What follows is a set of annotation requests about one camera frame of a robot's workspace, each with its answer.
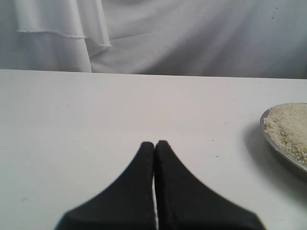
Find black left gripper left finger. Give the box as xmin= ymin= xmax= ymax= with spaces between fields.
xmin=56 ymin=142 xmax=155 ymax=230

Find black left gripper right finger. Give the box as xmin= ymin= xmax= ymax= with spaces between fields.
xmin=154 ymin=140 xmax=265 ymax=230

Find rice heap on plate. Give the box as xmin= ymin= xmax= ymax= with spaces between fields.
xmin=263 ymin=103 xmax=307 ymax=166

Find round metal plate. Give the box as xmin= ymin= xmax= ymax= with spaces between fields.
xmin=260 ymin=109 xmax=307 ymax=179

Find white backdrop cloth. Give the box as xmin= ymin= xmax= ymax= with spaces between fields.
xmin=0 ymin=0 xmax=307 ymax=79

